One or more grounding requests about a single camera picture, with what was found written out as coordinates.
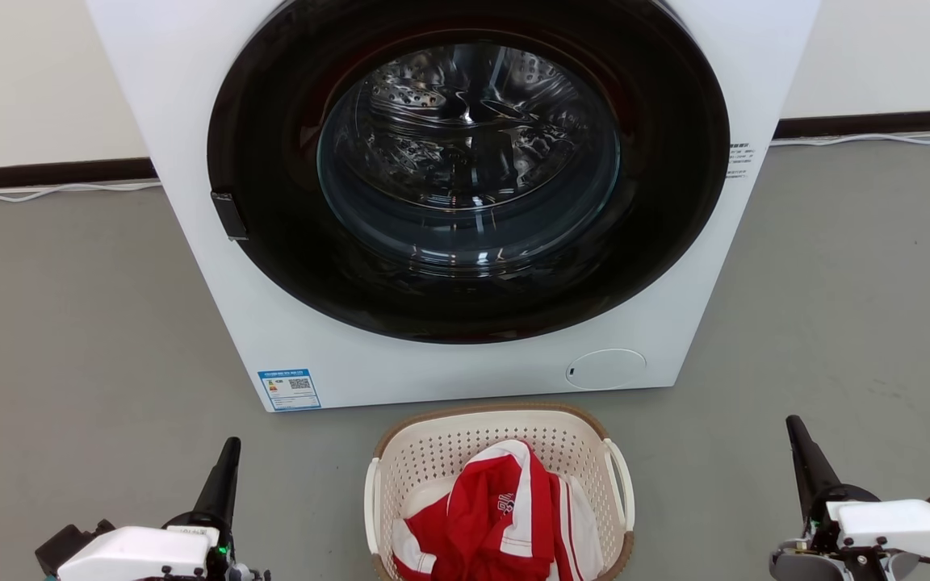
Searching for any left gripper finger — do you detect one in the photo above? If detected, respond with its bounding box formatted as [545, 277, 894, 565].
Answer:
[193, 437, 241, 525]

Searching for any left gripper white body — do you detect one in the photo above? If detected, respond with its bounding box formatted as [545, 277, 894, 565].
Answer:
[57, 513, 270, 581]

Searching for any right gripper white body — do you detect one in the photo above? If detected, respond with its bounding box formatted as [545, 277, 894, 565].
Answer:
[769, 484, 930, 581]

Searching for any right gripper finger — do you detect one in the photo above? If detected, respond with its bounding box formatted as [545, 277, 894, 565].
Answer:
[785, 416, 841, 517]

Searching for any cream laundry basket brown rim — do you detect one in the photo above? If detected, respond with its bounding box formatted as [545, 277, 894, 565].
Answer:
[363, 403, 636, 581]

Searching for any blue energy label sticker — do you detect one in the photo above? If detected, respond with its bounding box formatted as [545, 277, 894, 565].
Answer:
[258, 369, 322, 412]

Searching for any white oval filter cover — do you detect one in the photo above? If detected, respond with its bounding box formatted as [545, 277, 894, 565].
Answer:
[566, 349, 647, 391]

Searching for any black round washer door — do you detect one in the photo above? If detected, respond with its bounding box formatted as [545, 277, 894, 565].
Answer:
[206, 0, 731, 345]

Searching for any red and white shirt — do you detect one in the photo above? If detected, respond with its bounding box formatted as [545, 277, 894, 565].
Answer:
[392, 439, 605, 581]

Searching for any white front-load washing machine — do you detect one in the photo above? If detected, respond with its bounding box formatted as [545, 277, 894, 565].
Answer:
[84, 0, 823, 413]

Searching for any steel washer drum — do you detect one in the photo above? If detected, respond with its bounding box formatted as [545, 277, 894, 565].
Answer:
[317, 42, 621, 274]

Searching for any black door handle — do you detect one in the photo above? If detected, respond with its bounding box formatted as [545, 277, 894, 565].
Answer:
[210, 191, 249, 241]

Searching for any white floor cable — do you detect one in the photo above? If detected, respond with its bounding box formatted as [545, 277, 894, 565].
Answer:
[0, 181, 163, 203]
[770, 129, 930, 147]

